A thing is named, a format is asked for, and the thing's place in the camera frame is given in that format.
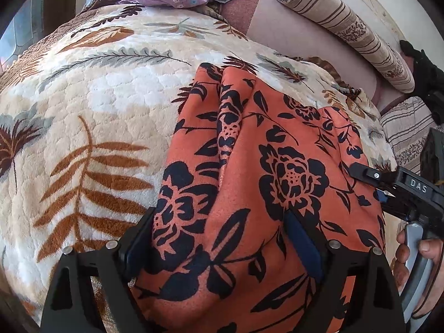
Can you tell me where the pink bed sheet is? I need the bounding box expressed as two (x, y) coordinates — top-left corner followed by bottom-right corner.
(220, 0), (391, 112)

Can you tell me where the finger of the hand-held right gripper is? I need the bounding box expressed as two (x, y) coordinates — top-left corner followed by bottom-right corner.
(399, 39), (444, 126)
(348, 162), (394, 188)

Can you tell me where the striped floral bolster pillow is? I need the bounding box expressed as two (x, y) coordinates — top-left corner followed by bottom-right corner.
(272, 0), (416, 94)

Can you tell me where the leaf print fleece blanket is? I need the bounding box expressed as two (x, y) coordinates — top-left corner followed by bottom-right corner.
(0, 3), (398, 333)

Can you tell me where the orange floral garment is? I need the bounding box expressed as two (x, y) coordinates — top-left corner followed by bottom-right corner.
(130, 62), (388, 333)

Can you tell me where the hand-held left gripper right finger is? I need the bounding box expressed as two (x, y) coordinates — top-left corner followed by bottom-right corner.
(282, 210), (406, 333)

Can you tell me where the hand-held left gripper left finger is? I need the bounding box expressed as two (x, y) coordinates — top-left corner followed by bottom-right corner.
(40, 206), (157, 333)

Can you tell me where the person's right hand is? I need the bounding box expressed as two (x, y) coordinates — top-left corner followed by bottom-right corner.
(392, 231), (444, 320)

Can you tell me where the striped floral flat pillow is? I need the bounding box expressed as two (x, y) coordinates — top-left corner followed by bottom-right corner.
(379, 96), (438, 173)

